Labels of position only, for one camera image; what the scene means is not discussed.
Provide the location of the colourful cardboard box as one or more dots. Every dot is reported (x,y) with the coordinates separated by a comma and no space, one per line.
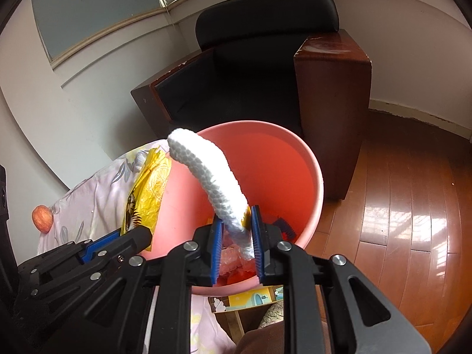
(250,297)

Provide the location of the white foam net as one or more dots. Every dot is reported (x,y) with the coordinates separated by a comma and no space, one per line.
(206,166)

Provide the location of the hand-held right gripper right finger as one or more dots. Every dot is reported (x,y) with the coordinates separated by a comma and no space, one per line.
(257,243)

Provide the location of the black stand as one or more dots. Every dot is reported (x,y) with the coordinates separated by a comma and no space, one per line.
(3,199)

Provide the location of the yellow snack bag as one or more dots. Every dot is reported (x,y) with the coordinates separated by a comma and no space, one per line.
(147,191)

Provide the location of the apple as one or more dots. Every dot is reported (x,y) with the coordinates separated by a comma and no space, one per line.
(42,218)

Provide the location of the yellow foam net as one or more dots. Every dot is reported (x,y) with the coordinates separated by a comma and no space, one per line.
(248,214)

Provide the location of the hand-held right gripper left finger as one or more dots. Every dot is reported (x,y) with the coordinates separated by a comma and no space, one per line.
(217,254)

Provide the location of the crushed clear plastic bottle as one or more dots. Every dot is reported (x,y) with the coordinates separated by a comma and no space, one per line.
(232,256)

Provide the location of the black leather wooden armchair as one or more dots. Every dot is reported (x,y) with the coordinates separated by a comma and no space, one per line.
(258,73)

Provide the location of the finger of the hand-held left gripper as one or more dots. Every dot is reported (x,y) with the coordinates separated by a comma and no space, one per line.
(99,246)
(136,238)

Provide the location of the grey fuzzy rug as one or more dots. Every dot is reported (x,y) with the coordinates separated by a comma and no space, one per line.
(273,313)

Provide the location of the frosted glass window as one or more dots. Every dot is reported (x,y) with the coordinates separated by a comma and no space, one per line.
(92,7)

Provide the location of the pink plastic bucket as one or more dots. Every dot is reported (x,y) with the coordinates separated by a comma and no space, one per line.
(280,169)

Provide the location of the pink floral bedsheet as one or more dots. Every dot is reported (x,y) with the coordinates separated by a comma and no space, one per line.
(96,199)

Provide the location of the person's leg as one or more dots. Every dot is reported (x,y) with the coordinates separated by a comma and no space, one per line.
(265,341)

